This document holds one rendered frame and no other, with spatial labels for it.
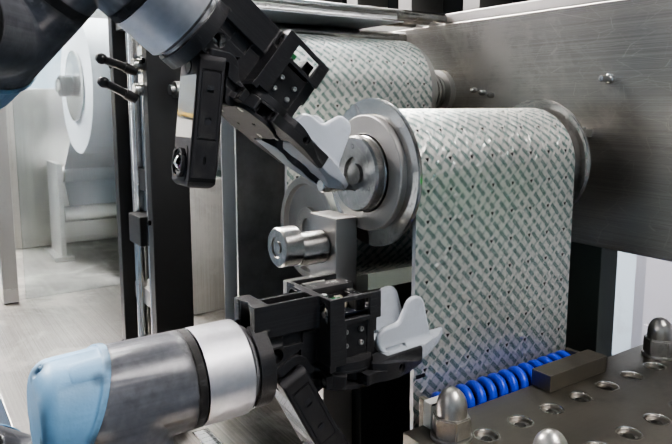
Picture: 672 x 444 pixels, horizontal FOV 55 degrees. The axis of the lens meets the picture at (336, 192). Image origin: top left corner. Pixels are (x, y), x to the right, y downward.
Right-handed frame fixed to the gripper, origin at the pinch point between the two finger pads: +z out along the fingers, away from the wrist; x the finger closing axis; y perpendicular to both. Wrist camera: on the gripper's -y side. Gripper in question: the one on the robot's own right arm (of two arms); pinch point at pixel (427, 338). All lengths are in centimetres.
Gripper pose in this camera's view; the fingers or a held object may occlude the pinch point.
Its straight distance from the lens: 65.6
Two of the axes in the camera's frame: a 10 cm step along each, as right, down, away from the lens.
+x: -5.6, -1.1, 8.2
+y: 0.0, -9.9, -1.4
